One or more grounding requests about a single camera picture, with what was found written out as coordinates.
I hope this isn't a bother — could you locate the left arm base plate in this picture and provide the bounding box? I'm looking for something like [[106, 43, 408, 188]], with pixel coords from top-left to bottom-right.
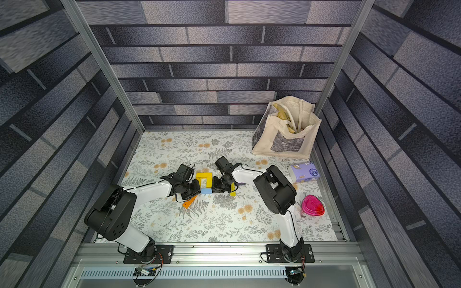
[[123, 244, 175, 265]]

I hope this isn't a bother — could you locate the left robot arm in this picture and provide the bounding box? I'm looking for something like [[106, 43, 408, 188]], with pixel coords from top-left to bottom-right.
[[84, 164, 200, 253]]

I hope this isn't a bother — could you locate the orange block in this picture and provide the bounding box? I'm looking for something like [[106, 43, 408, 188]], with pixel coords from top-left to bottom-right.
[[182, 196, 197, 209]]

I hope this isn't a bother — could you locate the pink plastic bowl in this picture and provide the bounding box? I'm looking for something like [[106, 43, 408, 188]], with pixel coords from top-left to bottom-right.
[[301, 195, 325, 217]]

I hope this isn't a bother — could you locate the aluminium front rail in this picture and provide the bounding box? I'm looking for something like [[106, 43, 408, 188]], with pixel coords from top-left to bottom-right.
[[70, 242, 366, 268]]

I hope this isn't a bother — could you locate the circuit board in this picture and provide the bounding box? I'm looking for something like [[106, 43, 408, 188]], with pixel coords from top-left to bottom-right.
[[133, 266, 162, 279], [285, 266, 305, 286]]

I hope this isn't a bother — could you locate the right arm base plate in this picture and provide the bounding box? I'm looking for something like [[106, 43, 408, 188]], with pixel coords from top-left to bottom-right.
[[265, 244, 315, 264]]

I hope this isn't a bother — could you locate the cream canvas tote bag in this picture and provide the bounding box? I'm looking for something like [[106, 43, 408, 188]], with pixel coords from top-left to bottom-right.
[[252, 96, 322, 160]]

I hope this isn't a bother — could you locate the long yellow block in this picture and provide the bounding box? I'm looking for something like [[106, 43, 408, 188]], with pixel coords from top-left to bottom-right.
[[196, 173, 213, 179], [229, 183, 238, 197]]

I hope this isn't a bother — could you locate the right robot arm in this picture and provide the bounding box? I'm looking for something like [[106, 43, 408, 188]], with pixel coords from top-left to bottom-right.
[[212, 156, 306, 263]]

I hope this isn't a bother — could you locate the right circuit board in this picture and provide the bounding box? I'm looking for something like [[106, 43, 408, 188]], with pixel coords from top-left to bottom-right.
[[285, 266, 305, 286]]

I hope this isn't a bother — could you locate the purple tissue box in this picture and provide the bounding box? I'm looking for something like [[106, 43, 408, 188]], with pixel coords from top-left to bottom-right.
[[288, 162, 320, 184]]

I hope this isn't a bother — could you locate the left circuit board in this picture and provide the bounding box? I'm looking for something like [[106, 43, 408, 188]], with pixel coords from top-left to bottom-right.
[[133, 266, 162, 279]]

